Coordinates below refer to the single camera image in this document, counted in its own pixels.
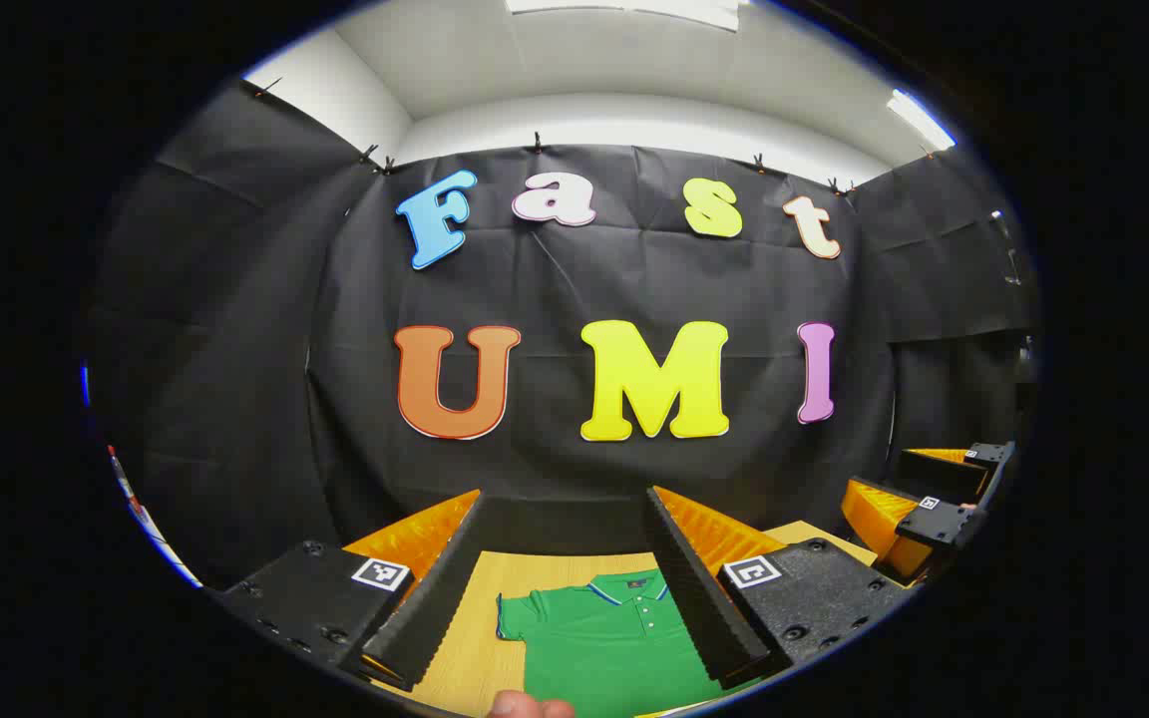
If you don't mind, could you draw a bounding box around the green T-shirt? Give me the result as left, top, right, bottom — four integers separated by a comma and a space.
495, 570, 735, 718

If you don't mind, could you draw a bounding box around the black backdrop cloth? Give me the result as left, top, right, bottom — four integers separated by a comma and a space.
86, 80, 1039, 589

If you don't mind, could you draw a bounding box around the small ceiling light panel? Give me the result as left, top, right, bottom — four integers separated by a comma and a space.
886, 89, 958, 152

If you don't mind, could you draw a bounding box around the long ceiling light panel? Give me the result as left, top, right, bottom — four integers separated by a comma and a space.
505, 0, 741, 32

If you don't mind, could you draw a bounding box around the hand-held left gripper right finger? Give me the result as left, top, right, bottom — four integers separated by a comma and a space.
644, 486, 920, 691

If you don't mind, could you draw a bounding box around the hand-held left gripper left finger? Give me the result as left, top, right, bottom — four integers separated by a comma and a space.
218, 489, 485, 692

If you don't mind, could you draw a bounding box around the white side desk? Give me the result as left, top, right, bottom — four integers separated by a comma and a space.
106, 446, 202, 587

